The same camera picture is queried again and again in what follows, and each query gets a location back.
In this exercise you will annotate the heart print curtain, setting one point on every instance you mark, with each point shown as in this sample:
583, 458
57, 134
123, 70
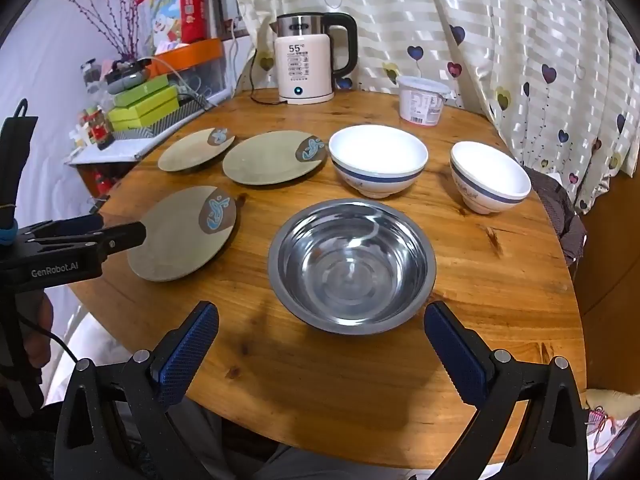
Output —
450, 25

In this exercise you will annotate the purple flower branches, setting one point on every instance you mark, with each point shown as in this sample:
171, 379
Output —
117, 15

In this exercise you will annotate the white side shelf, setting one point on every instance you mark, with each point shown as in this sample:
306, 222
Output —
115, 150

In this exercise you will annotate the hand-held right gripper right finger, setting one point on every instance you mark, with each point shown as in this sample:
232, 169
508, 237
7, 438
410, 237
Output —
457, 360

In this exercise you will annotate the white plastic tub with lid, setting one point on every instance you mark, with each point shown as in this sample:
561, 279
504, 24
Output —
422, 102

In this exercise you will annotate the colourful cartoon bag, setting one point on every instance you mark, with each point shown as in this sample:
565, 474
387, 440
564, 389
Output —
162, 20

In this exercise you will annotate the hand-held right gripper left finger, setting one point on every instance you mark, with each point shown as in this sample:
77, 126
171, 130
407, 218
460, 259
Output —
190, 350

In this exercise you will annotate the white electric kettle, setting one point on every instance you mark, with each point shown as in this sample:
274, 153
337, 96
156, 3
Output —
302, 67

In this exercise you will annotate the white bowl with blue stripe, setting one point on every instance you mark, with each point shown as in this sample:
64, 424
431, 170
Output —
487, 172
377, 152

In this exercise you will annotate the printed fabric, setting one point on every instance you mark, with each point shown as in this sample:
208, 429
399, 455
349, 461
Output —
607, 425

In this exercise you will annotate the green flat box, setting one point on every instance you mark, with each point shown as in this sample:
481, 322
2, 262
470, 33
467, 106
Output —
145, 92
142, 110

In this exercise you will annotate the stainless steel bowl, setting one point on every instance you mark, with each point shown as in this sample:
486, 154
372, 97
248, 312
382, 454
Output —
350, 270

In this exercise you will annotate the person's grey trousers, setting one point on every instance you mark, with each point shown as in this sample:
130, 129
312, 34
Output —
300, 460

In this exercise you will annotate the zigzag patterned box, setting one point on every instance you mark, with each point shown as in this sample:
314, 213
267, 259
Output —
160, 122

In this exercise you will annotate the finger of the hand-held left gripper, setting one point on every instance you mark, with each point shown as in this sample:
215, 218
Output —
60, 227
122, 237

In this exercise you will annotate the red carton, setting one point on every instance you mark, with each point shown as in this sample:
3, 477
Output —
194, 5

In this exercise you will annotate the person's left hand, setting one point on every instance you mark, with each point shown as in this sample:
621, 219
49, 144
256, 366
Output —
40, 330

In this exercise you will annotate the dark patterned cloth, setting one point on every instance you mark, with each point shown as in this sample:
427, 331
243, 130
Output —
562, 205

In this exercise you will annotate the grey handheld device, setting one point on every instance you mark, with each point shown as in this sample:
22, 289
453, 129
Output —
125, 80

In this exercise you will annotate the red labelled jar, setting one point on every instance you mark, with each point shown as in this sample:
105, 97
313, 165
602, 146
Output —
100, 130

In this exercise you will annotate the clear storage box orange lid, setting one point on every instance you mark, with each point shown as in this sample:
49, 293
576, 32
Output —
200, 65

